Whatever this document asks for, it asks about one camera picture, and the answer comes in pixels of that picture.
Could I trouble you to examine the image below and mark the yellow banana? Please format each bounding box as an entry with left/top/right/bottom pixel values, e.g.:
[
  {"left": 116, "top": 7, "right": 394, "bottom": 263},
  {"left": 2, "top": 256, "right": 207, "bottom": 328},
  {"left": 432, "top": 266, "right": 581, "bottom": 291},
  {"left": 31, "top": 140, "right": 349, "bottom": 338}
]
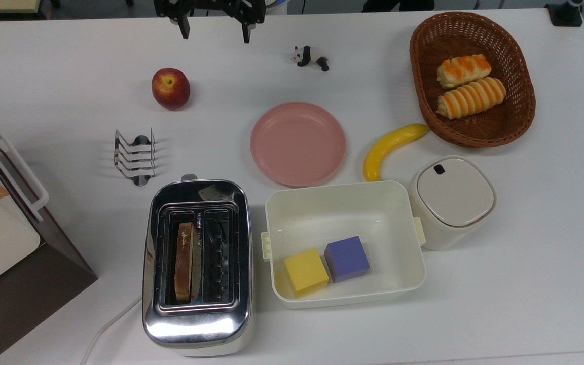
[{"left": 363, "top": 123, "right": 430, "bottom": 183}]

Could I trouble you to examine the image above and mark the white plastic container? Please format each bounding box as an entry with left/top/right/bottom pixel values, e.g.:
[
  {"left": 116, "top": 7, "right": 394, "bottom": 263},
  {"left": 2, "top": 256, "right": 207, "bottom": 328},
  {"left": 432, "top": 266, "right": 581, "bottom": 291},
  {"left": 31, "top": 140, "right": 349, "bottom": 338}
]
[{"left": 260, "top": 180, "right": 427, "bottom": 310}]

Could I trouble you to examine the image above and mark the red apple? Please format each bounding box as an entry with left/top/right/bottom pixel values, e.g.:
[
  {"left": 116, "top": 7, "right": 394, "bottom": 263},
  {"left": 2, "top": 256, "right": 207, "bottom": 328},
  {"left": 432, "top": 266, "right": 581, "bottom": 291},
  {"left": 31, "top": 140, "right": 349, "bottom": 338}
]
[{"left": 151, "top": 68, "right": 191, "bottom": 111}]

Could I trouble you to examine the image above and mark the yellow cube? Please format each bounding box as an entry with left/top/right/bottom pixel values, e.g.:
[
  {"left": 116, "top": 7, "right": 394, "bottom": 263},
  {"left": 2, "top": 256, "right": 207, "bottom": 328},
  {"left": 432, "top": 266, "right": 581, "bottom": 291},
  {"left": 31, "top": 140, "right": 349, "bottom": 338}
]
[{"left": 284, "top": 248, "right": 330, "bottom": 298}]

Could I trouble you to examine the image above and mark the purple cube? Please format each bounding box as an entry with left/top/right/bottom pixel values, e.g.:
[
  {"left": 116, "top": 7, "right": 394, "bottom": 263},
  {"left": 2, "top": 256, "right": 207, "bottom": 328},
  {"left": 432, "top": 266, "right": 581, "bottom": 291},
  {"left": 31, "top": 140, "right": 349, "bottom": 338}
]
[{"left": 323, "top": 235, "right": 371, "bottom": 283}]

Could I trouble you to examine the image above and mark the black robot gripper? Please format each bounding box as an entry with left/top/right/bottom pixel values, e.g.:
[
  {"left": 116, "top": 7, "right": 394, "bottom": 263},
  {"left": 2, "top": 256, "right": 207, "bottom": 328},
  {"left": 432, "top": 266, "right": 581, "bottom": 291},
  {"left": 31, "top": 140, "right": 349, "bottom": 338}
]
[{"left": 153, "top": 0, "right": 267, "bottom": 44}]

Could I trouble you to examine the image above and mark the toast slice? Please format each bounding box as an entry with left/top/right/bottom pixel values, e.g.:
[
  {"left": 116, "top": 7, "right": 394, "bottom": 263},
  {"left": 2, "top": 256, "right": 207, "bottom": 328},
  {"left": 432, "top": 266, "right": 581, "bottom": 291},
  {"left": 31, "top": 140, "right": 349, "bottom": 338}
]
[{"left": 173, "top": 221, "right": 195, "bottom": 304}]

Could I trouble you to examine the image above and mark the pink plate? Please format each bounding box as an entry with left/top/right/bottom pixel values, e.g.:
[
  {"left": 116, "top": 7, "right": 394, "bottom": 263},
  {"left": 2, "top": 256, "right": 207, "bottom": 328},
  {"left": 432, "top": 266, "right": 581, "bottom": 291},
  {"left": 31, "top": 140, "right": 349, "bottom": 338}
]
[{"left": 249, "top": 102, "right": 347, "bottom": 188}]

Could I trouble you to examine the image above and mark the white toaster power cable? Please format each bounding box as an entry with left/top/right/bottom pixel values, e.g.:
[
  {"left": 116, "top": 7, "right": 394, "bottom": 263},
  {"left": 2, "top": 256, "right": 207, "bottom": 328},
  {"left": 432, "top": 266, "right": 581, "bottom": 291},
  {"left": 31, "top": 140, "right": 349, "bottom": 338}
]
[{"left": 79, "top": 296, "right": 143, "bottom": 365}]

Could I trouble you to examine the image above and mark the short striped bread roll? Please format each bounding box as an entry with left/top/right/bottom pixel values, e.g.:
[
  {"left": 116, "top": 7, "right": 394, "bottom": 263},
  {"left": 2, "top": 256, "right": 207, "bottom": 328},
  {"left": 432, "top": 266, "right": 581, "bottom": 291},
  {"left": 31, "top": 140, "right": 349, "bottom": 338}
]
[{"left": 436, "top": 54, "right": 492, "bottom": 90}]

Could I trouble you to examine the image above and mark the long striped bread roll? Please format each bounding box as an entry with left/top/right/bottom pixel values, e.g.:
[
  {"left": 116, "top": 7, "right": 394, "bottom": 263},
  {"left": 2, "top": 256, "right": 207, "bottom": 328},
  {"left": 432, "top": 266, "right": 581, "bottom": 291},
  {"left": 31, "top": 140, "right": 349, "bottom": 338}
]
[{"left": 435, "top": 77, "right": 507, "bottom": 121}]

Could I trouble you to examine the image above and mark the brown white oven appliance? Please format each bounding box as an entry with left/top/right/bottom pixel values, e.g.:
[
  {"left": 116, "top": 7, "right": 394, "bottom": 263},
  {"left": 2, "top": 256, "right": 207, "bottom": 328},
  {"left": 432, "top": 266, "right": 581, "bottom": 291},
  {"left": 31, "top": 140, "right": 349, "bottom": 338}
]
[{"left": 0, "top": 118, "right": 99, "bottom": 365}]

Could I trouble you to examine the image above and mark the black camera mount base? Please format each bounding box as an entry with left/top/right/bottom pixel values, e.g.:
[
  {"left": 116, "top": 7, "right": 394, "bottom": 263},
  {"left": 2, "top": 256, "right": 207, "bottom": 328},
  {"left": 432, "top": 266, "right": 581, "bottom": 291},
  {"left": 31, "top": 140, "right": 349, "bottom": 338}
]
[{"left": 545, "top": 0, "right": 584, "bottom": 27}]

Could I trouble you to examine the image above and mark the cream lidded canister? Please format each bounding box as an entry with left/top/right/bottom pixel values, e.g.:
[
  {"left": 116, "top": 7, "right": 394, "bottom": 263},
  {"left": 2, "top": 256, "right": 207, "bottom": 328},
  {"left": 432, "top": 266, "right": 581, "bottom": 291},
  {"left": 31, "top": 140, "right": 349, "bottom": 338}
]
[{"left": 409, "top": 155, "right": 498, "bottom": 251}]

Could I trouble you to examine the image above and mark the brown wicker basket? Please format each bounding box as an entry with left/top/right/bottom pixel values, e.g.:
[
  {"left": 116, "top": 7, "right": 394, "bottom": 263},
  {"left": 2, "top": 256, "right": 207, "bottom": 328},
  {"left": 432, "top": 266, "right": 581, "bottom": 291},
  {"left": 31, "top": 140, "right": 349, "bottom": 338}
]
[{"left": 409, "top": 12, "right": 537, "bottom": 149}]

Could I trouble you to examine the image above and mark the silver toaster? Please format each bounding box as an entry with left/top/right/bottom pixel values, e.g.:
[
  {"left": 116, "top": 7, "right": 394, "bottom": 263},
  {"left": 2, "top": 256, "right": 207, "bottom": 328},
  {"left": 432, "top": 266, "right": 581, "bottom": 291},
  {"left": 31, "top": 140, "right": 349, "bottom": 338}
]
[{"left": 142, "top": 174, "right": 254, "bottom": 358}]

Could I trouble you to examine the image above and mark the toy panda figurine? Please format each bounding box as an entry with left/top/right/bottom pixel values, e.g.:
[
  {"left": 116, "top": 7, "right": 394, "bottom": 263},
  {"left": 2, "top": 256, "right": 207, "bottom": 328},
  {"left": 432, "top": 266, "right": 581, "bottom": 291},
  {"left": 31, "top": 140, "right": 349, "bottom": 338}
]
[{"left": 290, "top": 45, "right": 331, "bottom": 72}]

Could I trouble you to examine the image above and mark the metal toast rack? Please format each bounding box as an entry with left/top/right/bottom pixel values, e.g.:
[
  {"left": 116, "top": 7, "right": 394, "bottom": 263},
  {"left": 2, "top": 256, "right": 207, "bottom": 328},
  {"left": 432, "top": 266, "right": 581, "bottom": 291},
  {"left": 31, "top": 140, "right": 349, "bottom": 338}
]
[{"left": 113, "top": 128, "right": 158, "bottom": 187}]

